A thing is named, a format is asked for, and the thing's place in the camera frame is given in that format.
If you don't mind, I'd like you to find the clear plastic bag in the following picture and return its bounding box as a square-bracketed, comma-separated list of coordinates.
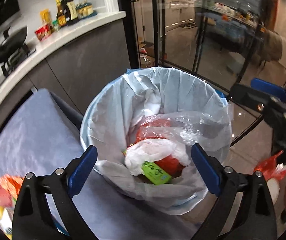
[135, 109, 232, 162]

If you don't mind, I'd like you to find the green drink carton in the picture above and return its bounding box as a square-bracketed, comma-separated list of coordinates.
[142, 161, 172, 185]

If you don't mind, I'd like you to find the orange snack wrapper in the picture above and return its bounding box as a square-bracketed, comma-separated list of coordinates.
[0, 174, 23, 200]

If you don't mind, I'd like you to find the white lined trash bin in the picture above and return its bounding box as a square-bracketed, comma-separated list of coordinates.
[80, 67, 233, 215]

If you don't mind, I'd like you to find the grey kitchen cabinet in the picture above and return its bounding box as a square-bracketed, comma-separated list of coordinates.
[0, 20, 130, 132]

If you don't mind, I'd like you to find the blue grey table cloth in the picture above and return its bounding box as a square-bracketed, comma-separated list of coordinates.
[0, 89, 197, 239]

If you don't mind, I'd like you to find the white crumpled tissue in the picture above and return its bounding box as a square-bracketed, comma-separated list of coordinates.
[124, 138, 191, 176]

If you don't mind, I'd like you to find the red plastic bag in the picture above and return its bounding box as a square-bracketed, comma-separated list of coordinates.
[135, 119, 186, 179]

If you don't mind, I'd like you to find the black framed glass door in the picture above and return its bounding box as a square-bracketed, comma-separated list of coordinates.
[115, 0, 286, 148]

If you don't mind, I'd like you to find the black gas stove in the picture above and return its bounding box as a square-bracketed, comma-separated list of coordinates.
[0, 44, 36, 86]

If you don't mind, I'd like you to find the red noodle bowl on counter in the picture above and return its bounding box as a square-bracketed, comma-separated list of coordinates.
[34, 23, 52, 41]

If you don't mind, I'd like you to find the black wok with lid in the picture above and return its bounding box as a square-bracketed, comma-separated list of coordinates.
[0, 26, 30, 64]

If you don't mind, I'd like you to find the small green lidded jar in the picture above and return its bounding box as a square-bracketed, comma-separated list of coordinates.
[52, 20, 60, 32]

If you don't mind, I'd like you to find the yellow packet on counter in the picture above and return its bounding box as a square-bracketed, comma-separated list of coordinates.
[40, 9, 52, 24]

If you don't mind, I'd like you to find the teal spice jar set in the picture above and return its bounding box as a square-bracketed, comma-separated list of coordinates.
[76, 1, 97, 20]

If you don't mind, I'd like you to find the soy sauce bottle yellow cap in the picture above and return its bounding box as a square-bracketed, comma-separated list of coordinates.
[55, 0, 66, 28]

